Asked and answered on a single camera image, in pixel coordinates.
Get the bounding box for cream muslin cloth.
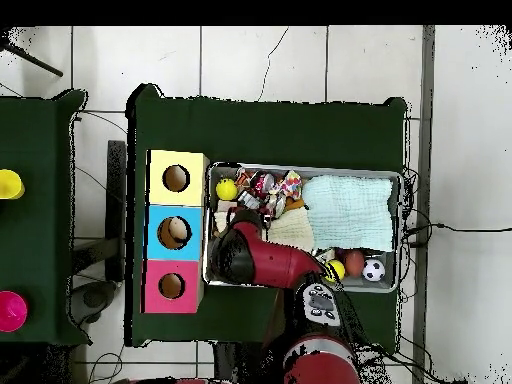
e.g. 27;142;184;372
213;207;315;253

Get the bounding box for wooden box with three holes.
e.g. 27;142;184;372
141;149;211;315

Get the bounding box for shallow clear mesh bin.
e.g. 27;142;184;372
203;161;403;294

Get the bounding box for crushed red drink can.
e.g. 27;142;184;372
249;171;275;199

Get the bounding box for yellow smiley ball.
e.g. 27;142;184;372
215;178;240;201

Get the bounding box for colourful polka-dot wrapper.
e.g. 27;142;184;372
277;170;303;201

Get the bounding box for beige round toy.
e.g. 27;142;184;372
167;216;190;243

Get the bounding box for dark green table cloth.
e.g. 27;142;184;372
124;82;409;354

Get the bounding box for pale mint muslin cloth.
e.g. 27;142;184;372
301;174;395;253

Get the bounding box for plain yellow ball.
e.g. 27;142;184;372
324;259;346;283

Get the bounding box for reddish brown ball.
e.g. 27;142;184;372
344;249;366;278

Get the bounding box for small soccer ball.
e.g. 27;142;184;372
362;258;386;282

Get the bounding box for dark green side-table cloth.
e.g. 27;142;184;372
0;88;92;347

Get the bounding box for yellow plastic cup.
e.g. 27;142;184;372
0;168;26;200

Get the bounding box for pink plastic cup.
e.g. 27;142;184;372
0;290;29;333

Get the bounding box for black tripod leg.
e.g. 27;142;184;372
0;39;64;78

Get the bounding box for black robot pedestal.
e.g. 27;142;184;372
213;341;289;384

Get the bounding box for black power cable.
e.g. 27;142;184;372
403;221;512;249

